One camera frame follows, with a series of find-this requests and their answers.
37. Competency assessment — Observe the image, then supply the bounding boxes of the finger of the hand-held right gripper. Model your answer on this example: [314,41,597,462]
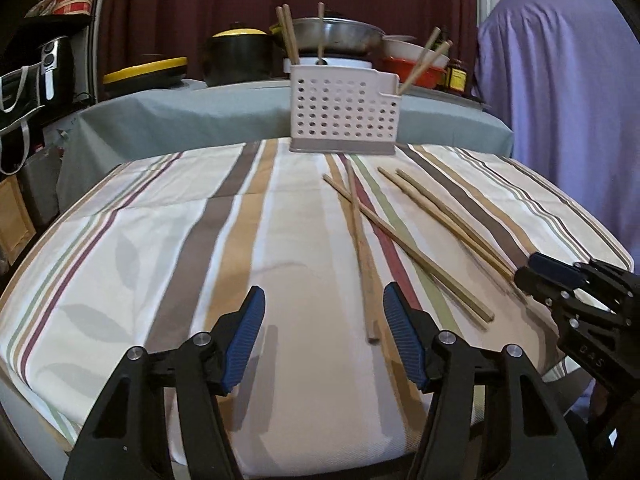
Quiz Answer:
[514,265,577,311]
[528,252,640,314]

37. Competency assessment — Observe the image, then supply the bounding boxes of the sauce jar with yellow label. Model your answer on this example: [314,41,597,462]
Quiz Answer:
[446,59,470,95]

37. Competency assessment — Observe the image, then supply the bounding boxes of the beige perforated utensil holder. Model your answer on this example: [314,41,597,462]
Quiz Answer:
[288,63,401,154]

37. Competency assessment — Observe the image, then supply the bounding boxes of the white induction cooker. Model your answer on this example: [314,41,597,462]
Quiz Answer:
[282,54,374,74]

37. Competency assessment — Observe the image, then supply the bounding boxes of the brown cardboard box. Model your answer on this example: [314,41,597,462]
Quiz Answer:
[0,174,39,267]

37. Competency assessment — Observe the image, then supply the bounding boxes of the black pan with yellow lid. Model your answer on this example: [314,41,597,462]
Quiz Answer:
[102,57,189,94]

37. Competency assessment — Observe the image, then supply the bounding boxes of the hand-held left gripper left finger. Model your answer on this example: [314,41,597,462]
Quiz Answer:
[65,285,266,480]

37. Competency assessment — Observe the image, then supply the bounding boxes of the grey tray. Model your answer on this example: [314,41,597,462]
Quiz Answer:
[399,84,494,111]

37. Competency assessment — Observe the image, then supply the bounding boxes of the striped tablecloth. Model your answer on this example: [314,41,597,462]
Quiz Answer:
[0,137,634,467]

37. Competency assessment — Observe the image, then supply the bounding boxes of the wooden chopstick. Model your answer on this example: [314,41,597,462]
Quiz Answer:
[395,169,527,273]
[407,39,454,89]
[399,26,442,96]
[317,2,327,64]
[344,159,377,344]
[282,3,302,65]
[275,6,297,66]
[378,166,522,282]
[322,173,496,323]

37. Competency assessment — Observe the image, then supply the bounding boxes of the person in purple shirt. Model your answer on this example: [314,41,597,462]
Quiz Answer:
[472,0,640,268]

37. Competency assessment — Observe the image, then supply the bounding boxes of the black shelf unit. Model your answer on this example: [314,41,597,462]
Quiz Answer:
[0,0,107,271]

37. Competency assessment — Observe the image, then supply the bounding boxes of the steel wok with glass lid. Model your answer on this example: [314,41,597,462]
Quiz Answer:
[270,17,386,59]

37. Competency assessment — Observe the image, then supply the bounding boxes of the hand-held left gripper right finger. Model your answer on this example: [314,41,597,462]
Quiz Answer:
[382,282,589,480]

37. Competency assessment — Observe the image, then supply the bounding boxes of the black air fryer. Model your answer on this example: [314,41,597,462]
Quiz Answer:
[37,34,77,107]

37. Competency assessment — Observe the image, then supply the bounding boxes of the black pot with yellow lid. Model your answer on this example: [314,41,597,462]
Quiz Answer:
[204,22,274,87]

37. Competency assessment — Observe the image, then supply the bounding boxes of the grey-green table cover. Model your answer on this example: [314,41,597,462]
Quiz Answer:
[56,77,515,212]

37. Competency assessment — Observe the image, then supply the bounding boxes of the black tote bag white straps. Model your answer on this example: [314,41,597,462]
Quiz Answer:
[0,62,47,176]

